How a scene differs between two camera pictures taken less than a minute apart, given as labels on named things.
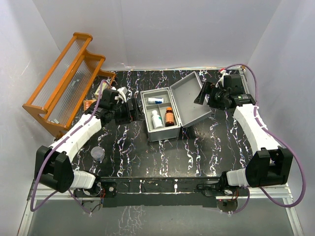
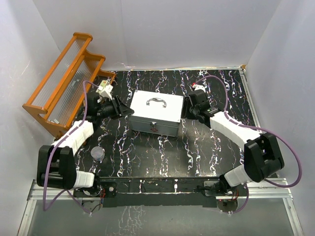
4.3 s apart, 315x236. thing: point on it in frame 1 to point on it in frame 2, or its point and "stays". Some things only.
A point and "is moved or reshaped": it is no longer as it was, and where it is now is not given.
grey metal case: (168, 109) is moved or reshaped
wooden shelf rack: (69, 87) stays
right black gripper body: (216, 97) to (189, 112)
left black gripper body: (121, 113) to (110, 110)
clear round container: (98, 153) stays
